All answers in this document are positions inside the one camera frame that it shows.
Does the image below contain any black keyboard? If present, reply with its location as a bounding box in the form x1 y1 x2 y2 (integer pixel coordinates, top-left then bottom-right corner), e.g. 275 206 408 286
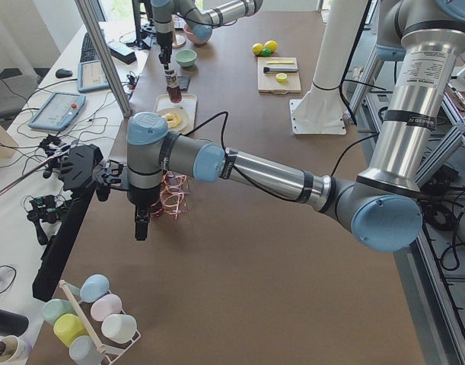
79 33 99 63

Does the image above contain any yellow lemon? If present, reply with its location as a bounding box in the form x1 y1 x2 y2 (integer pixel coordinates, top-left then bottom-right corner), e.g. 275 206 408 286
251 43 264 56
264 40 279 53

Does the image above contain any steel muddler black tip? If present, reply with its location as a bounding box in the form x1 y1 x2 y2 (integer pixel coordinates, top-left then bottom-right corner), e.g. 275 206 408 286
263 67 298 74

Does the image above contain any half lemon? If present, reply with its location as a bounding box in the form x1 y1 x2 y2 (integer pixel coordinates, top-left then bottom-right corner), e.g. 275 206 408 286
275 73 288 83

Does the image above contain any yellow cup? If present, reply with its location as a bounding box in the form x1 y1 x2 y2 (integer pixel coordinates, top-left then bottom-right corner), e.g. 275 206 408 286
53 313 88 348

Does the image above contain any paper cup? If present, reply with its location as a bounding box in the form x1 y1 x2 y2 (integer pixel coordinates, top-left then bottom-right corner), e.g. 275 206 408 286
0 335 32 363

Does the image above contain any yellow plastic knife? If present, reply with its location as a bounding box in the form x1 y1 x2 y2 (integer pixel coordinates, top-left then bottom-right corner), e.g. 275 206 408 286
266 59 295 65

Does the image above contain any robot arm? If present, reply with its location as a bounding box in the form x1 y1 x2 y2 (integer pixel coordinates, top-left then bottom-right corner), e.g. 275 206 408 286
96 1 465 252
151 0 263 71

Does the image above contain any white round plate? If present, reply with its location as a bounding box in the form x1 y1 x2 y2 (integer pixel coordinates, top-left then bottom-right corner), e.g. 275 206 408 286
157 107 190 132

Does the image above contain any white cup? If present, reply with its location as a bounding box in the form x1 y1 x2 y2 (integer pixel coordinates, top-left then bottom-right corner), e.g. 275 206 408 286
101 314 137 344

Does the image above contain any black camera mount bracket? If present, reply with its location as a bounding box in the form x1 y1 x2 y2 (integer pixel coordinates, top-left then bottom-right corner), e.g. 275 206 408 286
32 144 104 302

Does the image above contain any pink cup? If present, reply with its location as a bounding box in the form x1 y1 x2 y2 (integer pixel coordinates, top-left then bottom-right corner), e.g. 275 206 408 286
91 294 123 322

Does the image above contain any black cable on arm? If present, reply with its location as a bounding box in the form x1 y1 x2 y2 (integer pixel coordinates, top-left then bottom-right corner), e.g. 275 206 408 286
186 110 313 202

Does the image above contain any glazed donut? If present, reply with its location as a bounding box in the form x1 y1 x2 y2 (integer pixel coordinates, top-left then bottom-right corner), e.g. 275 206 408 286
163 113 182 129

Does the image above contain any wooden stand with round base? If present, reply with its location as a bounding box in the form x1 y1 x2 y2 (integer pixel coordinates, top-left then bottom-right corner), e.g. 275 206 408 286
172 15 186 49

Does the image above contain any cream rectangular tray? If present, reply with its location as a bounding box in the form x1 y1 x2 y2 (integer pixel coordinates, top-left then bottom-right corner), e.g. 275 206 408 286
154 94 197 134

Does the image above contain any green cup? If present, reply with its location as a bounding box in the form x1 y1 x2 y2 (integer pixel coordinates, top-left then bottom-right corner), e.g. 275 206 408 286
42 299 75 325

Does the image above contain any yellow lemon upper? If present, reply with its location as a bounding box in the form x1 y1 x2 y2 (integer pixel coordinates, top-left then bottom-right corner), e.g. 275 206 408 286
251 43 264 56

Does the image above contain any black cylinder bottle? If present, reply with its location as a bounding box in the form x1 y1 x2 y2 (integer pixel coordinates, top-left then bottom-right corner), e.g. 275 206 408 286
0 309 29 336

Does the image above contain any green lime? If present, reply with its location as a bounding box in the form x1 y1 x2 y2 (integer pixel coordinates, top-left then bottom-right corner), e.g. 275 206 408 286
260 48 272 57

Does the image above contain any wooden cutting board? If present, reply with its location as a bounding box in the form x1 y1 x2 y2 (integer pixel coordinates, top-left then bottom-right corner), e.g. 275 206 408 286
257 56 301 94

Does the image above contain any green bowl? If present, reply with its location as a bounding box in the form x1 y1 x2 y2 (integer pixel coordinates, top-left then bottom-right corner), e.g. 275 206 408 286
175 49 197 68

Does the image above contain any tea bottle front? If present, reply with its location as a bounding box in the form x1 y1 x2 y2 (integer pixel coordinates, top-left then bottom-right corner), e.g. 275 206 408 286
164 69 182 103

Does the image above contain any aluminium frame post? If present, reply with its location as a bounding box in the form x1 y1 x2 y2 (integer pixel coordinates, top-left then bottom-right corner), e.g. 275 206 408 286
75 0 132 118

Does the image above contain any teach pendant tablet far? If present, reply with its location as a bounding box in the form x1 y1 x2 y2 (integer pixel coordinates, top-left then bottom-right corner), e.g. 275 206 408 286
77 60 110 94

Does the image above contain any teach pendant tablet near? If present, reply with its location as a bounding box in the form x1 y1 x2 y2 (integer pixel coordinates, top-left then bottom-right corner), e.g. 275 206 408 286
28 92 86 132

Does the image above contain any grey folded cloth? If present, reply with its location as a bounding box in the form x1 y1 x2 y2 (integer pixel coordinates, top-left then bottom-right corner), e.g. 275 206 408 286
177 75 190 90

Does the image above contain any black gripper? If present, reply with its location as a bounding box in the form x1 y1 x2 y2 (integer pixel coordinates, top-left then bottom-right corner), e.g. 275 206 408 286
157 32 172 70
94 160 128 202

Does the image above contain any blue cup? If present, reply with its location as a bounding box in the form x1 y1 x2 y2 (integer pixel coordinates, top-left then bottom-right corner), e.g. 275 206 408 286
80 274 110 303

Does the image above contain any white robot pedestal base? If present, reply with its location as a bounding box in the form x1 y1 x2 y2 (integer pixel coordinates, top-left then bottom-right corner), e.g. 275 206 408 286
290 0 370 135

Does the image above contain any pink bowl with ice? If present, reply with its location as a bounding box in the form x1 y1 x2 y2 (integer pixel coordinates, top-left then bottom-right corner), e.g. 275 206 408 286
183 24 209 46

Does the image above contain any grey cup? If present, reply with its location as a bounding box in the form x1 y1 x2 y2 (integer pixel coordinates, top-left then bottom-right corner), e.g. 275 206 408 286
68 335 104 365

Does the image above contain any teach pendant tablet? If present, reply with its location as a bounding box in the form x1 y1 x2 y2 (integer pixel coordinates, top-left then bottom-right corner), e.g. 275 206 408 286
28 92 86 132
77 60 110 94

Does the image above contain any black computer mouse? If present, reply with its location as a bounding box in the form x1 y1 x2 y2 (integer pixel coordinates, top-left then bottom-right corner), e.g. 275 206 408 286
55 68 73 79

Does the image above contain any copper wire bottle rack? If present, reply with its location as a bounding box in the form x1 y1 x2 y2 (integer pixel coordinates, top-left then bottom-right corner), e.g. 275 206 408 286
151 171 190 220

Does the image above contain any yellow lemon lower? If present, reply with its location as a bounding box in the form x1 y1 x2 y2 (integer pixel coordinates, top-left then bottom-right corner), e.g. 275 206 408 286
264 40 279 53

